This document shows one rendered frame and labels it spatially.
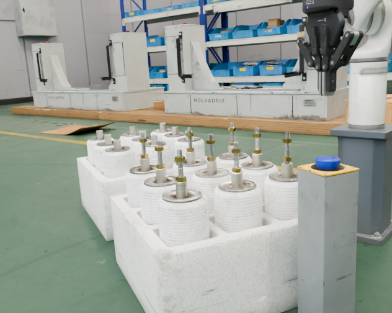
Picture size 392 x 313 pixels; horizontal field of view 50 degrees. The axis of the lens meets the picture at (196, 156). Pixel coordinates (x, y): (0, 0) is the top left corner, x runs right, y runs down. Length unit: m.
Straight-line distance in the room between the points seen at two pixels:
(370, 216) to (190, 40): 2.67
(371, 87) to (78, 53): 7.27
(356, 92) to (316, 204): 0.53
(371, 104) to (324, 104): 1.68
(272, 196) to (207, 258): 0.20
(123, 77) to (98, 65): 4.33
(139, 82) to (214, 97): 1.10
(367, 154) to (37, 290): 0.87
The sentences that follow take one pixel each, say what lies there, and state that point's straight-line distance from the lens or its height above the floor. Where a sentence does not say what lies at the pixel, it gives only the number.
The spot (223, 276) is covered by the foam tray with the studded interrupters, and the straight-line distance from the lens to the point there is 0.80.
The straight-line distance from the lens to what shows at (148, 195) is 0.87.
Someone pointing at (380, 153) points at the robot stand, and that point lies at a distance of 1.17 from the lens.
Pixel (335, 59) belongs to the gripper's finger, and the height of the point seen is 0.49.
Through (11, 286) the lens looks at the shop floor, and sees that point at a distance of 1.13.
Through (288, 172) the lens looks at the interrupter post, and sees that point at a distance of 0.89.
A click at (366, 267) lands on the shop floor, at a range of 1.11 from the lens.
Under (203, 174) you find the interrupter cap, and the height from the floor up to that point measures 0.25.
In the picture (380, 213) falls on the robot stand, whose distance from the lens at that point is 1.22.
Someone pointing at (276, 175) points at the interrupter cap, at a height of 0.25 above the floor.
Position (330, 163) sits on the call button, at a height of 0.33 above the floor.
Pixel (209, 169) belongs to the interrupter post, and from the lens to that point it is 0.93.
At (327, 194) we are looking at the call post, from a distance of 0.69.
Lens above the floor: 0.49
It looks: 13 degrees down
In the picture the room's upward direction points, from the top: 3 degrees counter-clockwise
